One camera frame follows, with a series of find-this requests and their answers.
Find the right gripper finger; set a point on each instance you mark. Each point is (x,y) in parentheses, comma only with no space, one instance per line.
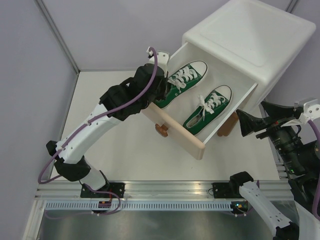
(277,111)
(250,124)

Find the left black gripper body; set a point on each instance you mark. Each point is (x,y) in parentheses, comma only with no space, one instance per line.
(156,95)

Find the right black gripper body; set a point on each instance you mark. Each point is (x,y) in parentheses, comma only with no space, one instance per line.
(288,140)

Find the brown drawer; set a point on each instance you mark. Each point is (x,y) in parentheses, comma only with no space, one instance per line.
(228,125)

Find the green sneaker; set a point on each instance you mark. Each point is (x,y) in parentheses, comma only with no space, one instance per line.
(209,108)
(185,78)

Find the beige drawer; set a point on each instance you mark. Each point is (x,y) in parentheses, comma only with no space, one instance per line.
(174,115)

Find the bear knob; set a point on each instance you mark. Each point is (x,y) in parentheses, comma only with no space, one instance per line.
(162,130)

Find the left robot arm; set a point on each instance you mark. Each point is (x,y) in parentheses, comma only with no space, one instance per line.
(128,98)

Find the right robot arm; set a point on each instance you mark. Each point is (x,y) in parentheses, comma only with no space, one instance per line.
(289,208)

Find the white cabinet shell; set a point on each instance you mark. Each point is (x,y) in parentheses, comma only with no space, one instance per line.
(257,39)

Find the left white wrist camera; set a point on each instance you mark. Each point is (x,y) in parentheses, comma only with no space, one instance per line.
(163,58)

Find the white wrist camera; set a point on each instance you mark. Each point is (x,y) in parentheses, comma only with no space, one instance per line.
(304,110)
(163,58)

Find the right aluminium frame rail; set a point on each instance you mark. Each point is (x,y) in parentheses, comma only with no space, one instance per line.
(279,164)

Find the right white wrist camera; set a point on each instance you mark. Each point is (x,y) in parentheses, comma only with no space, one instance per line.
(304,110)

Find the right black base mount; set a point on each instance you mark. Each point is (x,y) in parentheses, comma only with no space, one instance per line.
(222,190)

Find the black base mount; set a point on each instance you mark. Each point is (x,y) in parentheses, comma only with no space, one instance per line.
(117,188)
(222,190)

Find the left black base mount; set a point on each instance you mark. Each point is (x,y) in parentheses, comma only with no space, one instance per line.
(117,188)

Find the left corner aluminium post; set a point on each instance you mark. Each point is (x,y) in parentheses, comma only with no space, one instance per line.
(57,34)

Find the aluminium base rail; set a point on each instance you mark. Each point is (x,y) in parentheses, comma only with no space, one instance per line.
(162,188)

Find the white slotted cable duct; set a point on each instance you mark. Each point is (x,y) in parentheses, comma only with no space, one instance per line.
(138,205)

